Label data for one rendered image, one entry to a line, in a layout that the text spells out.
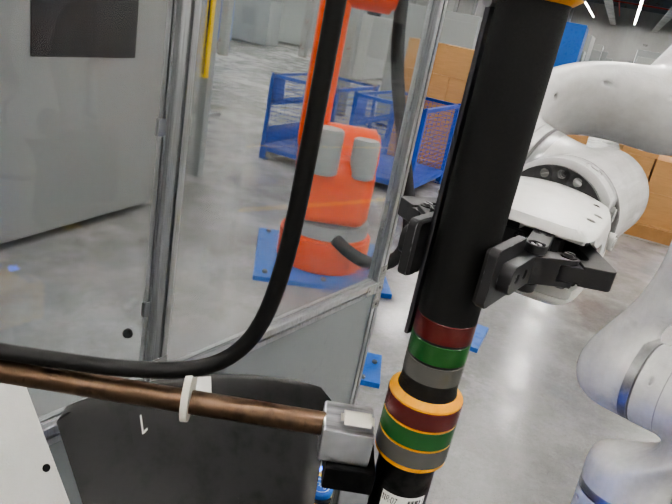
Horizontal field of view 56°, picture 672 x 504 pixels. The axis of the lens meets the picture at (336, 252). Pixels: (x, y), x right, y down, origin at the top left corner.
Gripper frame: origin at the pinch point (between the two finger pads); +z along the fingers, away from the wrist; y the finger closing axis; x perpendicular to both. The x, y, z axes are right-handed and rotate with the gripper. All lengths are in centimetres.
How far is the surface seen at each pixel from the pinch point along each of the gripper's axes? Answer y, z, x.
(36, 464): 36, 2, -36
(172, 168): 70, -42, -19
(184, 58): 70, -43, -1
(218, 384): 19.6, -4.7, -20.6
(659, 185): 70, -742, -96
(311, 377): 70, -101, -86
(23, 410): 39, 1, -32
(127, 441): 21.9, 2.6, -24.2
